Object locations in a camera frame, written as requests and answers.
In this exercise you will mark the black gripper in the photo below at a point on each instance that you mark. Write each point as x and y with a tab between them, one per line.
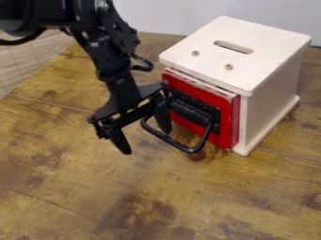
130	103

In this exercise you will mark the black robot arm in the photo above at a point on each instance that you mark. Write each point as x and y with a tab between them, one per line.
108	40

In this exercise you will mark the black metal drawer handle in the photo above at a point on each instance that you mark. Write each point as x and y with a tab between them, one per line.
183	131

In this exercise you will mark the red drawer front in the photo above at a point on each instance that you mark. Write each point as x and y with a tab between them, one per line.
201	100

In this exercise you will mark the white wooden drawer box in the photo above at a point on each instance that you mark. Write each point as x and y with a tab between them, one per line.
251	59

